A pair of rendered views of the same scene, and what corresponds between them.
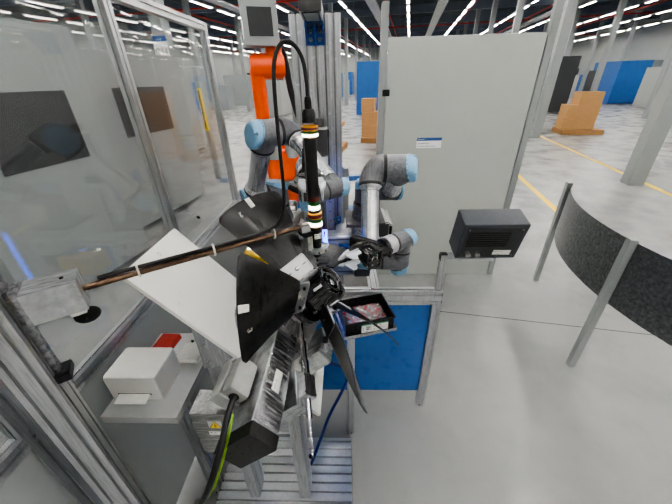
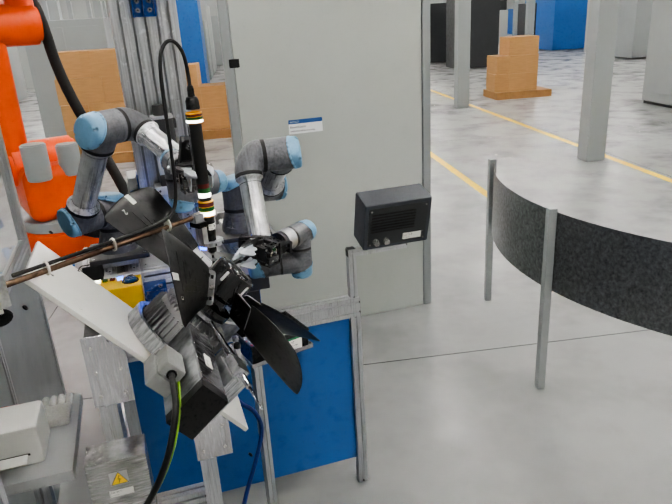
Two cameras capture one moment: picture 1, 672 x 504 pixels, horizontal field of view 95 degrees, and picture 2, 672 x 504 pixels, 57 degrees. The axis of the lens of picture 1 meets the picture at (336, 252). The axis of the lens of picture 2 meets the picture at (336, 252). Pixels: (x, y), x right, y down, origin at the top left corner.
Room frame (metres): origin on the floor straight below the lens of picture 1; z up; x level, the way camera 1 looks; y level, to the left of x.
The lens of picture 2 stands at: (-0.82, 0.27, 1.86)
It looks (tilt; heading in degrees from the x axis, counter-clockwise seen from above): 21 degrees down; 341
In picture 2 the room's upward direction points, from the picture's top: 3 degrees counter-clockwise
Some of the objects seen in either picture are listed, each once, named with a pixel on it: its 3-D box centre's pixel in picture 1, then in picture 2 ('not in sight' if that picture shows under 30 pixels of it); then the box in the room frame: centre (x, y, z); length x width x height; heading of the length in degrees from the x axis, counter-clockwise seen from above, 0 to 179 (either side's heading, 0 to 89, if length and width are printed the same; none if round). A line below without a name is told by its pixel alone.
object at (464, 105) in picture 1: (447, 164); (336, 152); (2.62, -0.96, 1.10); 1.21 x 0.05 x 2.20; 88
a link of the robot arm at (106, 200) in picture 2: (276, 191); (109, 208); (1.69, 0.33, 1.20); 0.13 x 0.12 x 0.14; 124
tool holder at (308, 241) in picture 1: (313, 236); (206, 228); (0.85, 0.07, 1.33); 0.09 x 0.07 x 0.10; 123
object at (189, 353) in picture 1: (194, 346); (55, 409); (0.86, 0.55, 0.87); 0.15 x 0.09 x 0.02; 178
